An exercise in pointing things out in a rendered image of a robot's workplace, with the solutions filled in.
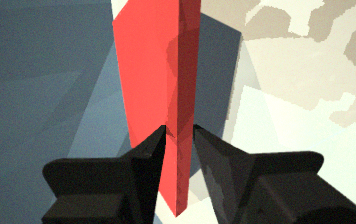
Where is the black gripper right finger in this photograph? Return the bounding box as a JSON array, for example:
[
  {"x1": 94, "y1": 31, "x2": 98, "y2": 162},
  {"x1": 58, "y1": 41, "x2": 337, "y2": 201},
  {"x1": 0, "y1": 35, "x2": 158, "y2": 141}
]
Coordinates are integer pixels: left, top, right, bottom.
[{"x1": 192, "y1": 124, "x2": 325, "y2": 224}]

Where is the grey open storage box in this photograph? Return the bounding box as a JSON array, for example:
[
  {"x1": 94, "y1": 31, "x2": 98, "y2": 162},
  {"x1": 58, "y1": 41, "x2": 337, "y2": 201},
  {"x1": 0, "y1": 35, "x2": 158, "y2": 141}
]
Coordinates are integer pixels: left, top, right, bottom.
[{"x1": 189, "y1": 12, "x2": 241, "y2": 179}]

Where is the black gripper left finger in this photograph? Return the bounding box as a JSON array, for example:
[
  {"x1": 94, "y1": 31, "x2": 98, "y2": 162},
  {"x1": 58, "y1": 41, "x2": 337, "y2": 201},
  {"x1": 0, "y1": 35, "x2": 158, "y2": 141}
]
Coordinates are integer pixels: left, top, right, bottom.
[{"x1": 42, "y1": 125, "x2": 166, "y2": 224}]

